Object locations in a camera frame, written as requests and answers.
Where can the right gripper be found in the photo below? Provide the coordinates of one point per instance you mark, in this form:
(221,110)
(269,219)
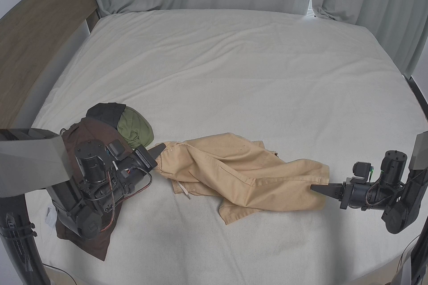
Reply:
(356,195)

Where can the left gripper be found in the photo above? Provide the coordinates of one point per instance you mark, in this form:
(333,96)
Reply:
(133,170)

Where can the beige shorts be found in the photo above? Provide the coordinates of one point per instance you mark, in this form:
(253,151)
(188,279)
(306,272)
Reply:
(234,173)

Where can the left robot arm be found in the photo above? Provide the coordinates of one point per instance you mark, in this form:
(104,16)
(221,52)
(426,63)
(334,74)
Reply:
(33,160)

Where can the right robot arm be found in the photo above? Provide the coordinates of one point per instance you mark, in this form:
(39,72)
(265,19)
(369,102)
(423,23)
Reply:
(401,213)

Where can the bed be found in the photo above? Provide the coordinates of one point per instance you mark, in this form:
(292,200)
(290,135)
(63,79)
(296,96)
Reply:
(234,60)

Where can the green garment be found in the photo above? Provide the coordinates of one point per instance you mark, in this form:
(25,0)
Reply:
(135,130)

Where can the brown shorts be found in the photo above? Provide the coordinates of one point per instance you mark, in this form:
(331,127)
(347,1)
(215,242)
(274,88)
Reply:
(97,133)

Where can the black garment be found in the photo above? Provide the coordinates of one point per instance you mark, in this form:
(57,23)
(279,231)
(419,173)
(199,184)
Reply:
(103,113)

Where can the white garment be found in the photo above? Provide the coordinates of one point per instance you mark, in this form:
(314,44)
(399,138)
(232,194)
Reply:
(50,218)

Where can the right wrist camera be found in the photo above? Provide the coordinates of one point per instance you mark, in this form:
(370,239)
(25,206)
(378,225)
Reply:
(362,169)

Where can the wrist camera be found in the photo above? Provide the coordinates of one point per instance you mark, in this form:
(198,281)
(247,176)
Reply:
(115,149)
(362,169)

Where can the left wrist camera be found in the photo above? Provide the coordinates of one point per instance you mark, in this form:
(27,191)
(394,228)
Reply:
(115,149)

